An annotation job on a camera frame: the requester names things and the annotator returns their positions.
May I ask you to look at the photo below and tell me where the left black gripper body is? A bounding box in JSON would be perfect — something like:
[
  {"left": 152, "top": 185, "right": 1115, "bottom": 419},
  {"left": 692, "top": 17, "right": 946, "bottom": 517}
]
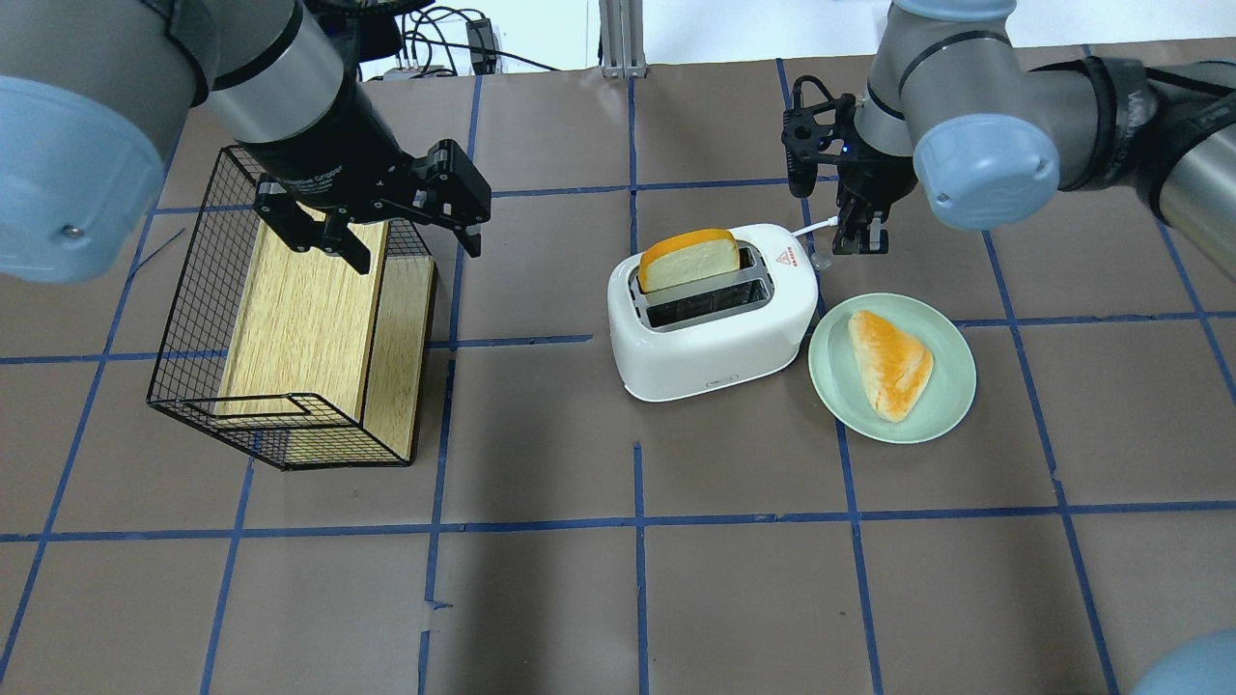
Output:
[{"left": 239, "top": 82, "right": 492, "bottom": 237}]

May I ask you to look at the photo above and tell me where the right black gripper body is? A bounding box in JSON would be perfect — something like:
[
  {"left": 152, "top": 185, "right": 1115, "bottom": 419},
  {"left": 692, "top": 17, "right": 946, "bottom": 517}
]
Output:
[{"left": 781, "top": 75, "right": 918, "bottom": 230}]

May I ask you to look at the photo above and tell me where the white two-slot toaster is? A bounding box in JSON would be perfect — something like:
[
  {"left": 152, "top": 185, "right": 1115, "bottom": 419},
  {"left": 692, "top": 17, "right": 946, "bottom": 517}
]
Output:
[{"left": 606, "top": 224, "right": 817, "bottom": 402}]

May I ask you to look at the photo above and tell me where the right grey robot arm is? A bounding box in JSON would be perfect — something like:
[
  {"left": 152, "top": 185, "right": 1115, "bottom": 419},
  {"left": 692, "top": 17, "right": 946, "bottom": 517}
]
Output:
[{"left": 781, "top": 1, "right": 1235, "bottom": 275}]

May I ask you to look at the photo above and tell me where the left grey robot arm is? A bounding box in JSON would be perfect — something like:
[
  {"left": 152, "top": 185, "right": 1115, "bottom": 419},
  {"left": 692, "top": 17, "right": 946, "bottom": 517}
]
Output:
[{"left": 1, "top": 1, "right": 492, "bottom": 283}]

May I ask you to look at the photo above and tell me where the bread slice in toaster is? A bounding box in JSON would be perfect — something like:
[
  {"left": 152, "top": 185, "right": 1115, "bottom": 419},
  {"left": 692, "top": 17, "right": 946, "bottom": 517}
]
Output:
[{"left": 637, "top": 228, "right": 742, "bottom": 294}]

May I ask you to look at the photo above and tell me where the large wooden board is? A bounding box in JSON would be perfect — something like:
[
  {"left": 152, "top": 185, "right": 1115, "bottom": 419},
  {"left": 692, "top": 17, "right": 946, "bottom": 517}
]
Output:
[{"left": 213, "top": 221, "right": 391, "bottom": 418}]

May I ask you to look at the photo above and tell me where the small wooden board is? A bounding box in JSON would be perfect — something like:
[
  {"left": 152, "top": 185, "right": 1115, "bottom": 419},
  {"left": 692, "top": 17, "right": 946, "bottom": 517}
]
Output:
[{"left": 362, "top": 255, "right": 436, "bottom": 460}]

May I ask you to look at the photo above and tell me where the light green plate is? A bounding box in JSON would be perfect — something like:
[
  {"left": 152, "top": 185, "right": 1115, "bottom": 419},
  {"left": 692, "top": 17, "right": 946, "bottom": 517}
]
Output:
[{"left": 807, "top": 293, "right": 976, "bottom": 444}]

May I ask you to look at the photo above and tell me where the triangular bread on plate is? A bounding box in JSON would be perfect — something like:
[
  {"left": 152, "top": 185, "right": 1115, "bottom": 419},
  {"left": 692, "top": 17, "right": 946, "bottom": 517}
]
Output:
[{"left": 847, "top": 310, "right": 934, "bottom": 423}]

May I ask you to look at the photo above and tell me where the black power adapter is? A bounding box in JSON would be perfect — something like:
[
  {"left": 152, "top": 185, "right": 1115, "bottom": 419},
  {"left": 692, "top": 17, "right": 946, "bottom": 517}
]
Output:
[{"left": 466, "top": 19, "right": 501, "bottom": 75}]

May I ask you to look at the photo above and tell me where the black wire basket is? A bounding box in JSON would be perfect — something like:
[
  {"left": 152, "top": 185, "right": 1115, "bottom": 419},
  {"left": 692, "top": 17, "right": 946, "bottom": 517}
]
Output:
[{"left": 147, "top": 146, "right": 433, "bottom": 471}]

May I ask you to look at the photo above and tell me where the aluminium frame post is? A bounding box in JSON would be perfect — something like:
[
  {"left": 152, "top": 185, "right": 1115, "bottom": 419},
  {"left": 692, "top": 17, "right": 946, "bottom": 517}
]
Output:
[{"left": 599, "top": 0, "right": 648, "bottom": 79}]

